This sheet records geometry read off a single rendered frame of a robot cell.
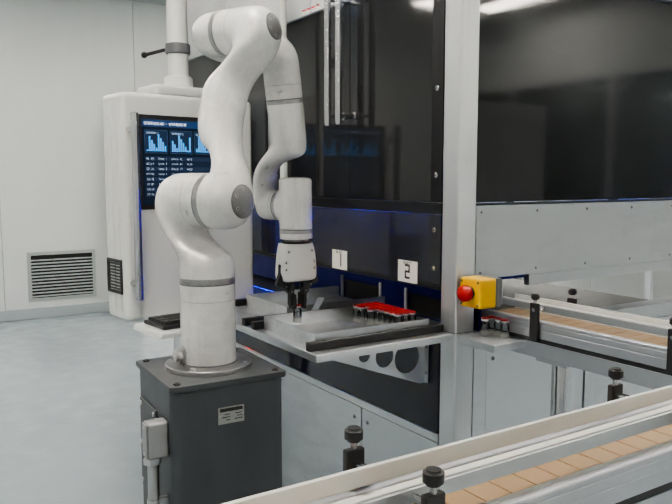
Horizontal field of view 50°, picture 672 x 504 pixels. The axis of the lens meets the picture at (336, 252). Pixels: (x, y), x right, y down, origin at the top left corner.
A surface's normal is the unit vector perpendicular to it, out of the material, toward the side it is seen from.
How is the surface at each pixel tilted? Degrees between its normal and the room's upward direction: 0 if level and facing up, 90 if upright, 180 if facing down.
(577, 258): 90
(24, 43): 90
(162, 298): 90
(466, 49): 90
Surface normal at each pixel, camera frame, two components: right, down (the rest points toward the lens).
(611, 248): 0.54, 0.08
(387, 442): -0.84, 0.06
